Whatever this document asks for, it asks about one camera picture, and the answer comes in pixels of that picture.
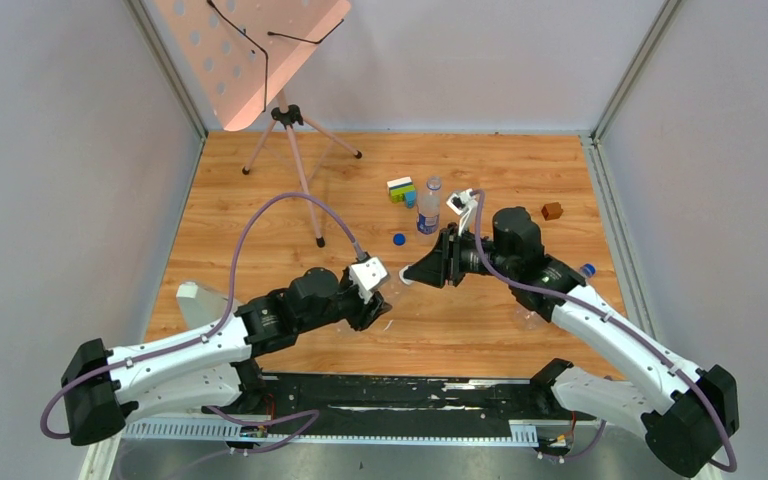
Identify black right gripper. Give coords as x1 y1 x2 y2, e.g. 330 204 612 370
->
404 224 516 289

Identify clear bottle white cap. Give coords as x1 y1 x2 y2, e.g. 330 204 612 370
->
377 264 410 310

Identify clear Pepsi bottle blue label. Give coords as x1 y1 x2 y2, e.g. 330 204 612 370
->
417 176 442 237

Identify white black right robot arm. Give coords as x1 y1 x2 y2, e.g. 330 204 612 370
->
400 207 739 478

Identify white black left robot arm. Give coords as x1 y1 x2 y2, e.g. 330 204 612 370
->
61 260 391 446

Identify clear bottle blue cap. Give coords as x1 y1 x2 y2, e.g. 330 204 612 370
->
512 263 596 330

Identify coloured toy brick stack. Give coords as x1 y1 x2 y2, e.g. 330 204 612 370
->
386 176 417 209

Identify brown small block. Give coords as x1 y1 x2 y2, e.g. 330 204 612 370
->
541 202 564 221

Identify white carton with cap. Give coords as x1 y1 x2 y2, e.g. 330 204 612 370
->
176 281 241 334

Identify pink music stand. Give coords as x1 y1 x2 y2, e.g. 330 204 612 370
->
152 0 364 250

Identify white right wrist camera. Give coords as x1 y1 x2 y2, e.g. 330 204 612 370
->
446 188 478 235

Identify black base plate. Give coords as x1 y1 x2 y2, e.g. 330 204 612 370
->
201 370 591 439

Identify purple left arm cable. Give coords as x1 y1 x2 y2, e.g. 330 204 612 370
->
40 192 369 441

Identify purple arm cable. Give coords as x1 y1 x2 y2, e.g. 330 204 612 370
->
40 192 369 441
470 189 739 474

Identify white slotted cable duct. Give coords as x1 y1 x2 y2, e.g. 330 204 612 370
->
122 417 539 448

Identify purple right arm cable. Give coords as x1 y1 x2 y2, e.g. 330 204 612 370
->
470 189 739 474

